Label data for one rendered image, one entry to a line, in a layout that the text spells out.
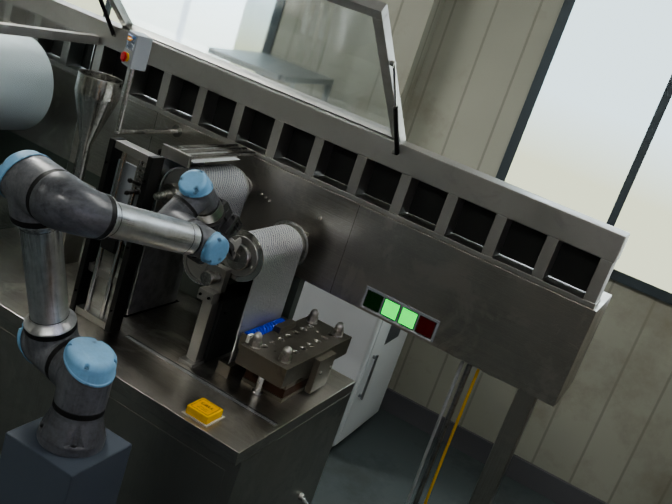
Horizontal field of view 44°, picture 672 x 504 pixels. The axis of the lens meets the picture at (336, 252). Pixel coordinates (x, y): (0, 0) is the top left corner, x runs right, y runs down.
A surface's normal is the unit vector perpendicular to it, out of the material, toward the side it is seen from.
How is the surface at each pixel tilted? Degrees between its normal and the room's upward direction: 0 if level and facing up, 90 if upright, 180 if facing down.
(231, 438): 0
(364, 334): 90
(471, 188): 90
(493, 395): 90
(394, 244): 90
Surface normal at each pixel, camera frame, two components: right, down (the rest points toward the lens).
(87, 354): 0.40, -0.84
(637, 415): -0.43, 0.14
